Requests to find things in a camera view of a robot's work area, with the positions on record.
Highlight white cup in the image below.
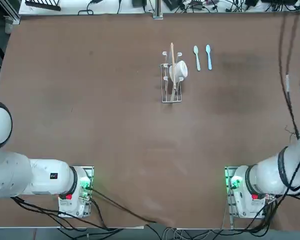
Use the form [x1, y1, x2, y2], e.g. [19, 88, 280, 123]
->
[168, 60, 189, 82]

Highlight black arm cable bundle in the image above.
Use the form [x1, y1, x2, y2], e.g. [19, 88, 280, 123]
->
[277, 14, 300, 141]

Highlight black power cable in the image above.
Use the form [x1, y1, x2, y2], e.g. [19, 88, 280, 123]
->
[89, 187, 158, 225]

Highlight blue plastic spoon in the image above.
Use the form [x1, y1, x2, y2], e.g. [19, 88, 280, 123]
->
[205, 44, 213, 71]

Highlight clear cup rack wooden bar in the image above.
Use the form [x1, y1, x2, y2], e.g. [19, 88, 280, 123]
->
[160, 42, 190, 104]

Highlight aluminium frame bracket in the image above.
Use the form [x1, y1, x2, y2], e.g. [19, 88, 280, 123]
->
[4, 9, 21, 35]

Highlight black slotted rack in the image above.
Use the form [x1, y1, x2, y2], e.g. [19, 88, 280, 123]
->
[24, 0, 63, 12]

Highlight green plastic spoon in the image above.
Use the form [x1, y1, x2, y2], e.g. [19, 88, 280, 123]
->
[192, 45, 202, 72]

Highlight aluminium camera post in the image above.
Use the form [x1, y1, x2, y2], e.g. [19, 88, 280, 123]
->
[152, 0, 164, 20]

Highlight dark power adapter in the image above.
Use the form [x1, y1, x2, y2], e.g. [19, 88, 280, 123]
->
[163, 0, 186, 11]

